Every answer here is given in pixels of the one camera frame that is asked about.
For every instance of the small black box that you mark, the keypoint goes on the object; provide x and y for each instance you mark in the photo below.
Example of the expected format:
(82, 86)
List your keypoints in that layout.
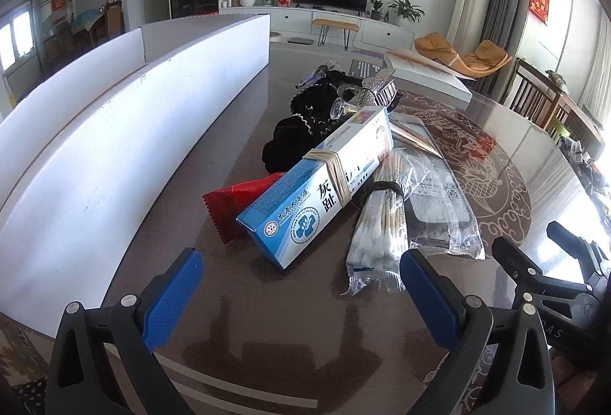
(365, 68)

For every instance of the rhinestone hair claw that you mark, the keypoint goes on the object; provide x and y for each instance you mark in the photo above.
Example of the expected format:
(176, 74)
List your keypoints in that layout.
(377, 85)

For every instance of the flat white box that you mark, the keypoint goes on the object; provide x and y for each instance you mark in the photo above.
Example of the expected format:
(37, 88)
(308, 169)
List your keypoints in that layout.
(429, 76)

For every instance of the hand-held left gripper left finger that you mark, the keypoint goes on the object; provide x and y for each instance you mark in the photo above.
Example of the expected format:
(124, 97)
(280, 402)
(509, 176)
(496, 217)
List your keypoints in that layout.
(172, 295)

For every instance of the dark wooden chair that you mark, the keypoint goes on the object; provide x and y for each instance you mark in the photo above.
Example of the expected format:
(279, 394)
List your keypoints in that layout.
(530, 92)

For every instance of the white cardboard box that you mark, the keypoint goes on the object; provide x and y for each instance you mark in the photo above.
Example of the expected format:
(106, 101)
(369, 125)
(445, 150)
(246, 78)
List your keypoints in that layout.
(119, 133)

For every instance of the flat dark floor device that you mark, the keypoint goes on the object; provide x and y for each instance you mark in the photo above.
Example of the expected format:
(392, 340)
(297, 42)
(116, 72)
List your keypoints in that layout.
(300, 41)

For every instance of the small potted plant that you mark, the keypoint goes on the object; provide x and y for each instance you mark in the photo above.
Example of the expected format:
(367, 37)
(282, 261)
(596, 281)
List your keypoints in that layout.
(376, 6)

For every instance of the wooden bench stool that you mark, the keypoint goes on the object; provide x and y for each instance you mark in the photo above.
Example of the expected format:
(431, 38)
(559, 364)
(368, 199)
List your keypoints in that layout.
(334, 23)

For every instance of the cotton swab pack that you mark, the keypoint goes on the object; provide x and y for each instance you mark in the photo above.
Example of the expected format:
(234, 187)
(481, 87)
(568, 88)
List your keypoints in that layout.
(377, 228)

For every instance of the blue white medicine box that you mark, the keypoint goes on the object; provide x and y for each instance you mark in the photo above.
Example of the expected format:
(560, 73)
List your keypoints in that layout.
(305, 205)

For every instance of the white tv cabinet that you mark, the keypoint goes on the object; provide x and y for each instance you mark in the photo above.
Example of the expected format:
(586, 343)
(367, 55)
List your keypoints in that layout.
(291, 21)

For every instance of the red wall hanging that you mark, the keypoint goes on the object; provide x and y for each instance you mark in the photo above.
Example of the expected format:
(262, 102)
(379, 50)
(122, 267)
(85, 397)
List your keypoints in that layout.
(541, 2)

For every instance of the black velvet cloth bundle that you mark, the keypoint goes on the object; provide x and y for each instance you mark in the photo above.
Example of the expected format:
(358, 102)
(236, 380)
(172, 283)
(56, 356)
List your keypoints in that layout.
(286, 142)
(315, 97)

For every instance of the leafy potted plant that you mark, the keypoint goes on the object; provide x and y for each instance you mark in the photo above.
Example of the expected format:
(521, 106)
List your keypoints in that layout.
(405, 9)

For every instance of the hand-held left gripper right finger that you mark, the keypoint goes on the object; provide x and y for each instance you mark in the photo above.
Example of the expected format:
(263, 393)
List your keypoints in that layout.
(429, 295)

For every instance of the red snack packet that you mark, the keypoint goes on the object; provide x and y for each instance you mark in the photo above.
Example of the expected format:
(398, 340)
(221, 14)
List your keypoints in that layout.
(234, 205)

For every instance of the bagged black phone case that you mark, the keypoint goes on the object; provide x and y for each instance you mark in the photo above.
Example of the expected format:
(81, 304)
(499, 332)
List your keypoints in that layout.
(439, 205)

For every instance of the clear plastic item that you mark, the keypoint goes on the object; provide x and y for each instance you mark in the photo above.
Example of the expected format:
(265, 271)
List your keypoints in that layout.
(310, 76)

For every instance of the dark wooden side table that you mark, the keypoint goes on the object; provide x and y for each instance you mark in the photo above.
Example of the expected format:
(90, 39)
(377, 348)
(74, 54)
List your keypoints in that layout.
(580, 119)

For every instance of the dining table with chairs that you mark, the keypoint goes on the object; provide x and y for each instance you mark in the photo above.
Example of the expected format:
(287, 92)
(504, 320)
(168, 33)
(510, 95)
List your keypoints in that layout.
(90, 25)

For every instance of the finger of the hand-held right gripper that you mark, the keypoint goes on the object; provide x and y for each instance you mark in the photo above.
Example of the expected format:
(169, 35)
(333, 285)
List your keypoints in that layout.
(577, 245)
(518, 262)

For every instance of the dark patterned cloth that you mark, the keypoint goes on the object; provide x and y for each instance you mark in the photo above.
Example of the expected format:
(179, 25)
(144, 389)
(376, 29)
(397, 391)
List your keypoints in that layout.
(21, 367)

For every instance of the purple floor mat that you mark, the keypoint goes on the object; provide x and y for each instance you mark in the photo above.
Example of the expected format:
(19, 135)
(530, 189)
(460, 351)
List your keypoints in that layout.
(370, 52)

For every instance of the orange lounge chair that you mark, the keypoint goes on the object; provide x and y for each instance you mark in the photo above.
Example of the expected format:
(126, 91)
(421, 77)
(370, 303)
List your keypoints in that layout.
(477, 59)

